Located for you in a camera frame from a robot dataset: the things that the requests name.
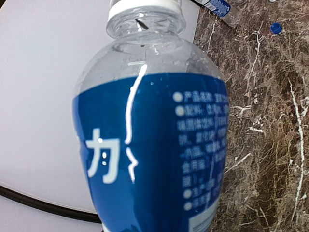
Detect small blue label water bottle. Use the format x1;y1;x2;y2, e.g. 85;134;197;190
72;9;229;232

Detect left black frame post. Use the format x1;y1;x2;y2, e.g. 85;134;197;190
0;186;101;224

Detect white Pocari bottle cap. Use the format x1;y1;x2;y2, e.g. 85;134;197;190
108;0;182;22

